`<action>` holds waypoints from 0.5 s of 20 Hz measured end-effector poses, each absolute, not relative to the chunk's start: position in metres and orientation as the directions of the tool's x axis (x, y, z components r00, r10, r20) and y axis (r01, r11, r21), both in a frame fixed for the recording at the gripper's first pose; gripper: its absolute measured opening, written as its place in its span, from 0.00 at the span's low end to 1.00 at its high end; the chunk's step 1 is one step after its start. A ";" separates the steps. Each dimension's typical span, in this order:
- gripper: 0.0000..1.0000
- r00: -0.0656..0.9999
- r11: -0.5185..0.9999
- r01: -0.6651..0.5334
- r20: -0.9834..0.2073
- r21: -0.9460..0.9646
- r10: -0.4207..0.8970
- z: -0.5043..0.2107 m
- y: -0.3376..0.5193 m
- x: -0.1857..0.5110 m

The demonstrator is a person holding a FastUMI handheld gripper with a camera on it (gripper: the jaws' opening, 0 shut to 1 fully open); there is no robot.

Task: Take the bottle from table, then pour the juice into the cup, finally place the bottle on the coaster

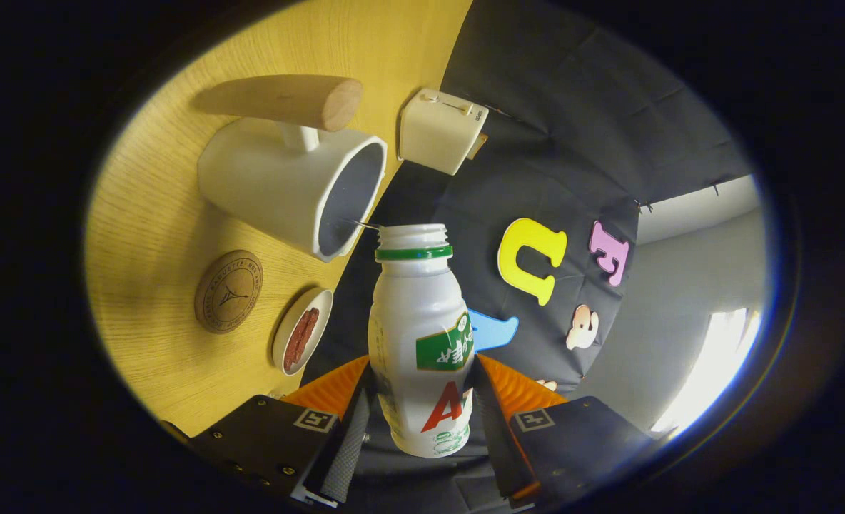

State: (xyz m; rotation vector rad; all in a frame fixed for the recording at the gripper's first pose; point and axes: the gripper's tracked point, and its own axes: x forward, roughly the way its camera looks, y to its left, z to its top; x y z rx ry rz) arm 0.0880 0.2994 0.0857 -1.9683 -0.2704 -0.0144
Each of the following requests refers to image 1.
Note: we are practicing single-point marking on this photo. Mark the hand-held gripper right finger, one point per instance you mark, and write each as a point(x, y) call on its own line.
point(497, 442)

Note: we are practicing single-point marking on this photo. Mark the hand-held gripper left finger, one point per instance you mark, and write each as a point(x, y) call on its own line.
point(347, 457)

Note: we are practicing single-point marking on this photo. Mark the white juice bottle green label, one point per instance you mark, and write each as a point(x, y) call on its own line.
point(415, 321)

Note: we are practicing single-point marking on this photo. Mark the round cork coaster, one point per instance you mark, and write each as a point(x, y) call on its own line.
point(228, 291)

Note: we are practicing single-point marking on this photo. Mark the red meat slice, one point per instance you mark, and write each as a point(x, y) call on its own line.
point(308, 328)
point(292, 350)

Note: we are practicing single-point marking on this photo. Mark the white round plate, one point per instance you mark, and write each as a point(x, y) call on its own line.
point(321, 300)

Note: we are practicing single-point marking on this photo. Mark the toasted bread slice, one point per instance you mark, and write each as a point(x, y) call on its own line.
point(477, 146)

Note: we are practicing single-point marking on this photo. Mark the white toaster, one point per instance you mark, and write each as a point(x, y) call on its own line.
point(437, 132)

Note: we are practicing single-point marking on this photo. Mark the wooden table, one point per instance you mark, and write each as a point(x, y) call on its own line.
point(144, 214)

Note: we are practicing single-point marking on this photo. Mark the black backdrop cloth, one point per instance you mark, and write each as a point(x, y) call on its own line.
point(572, 107)

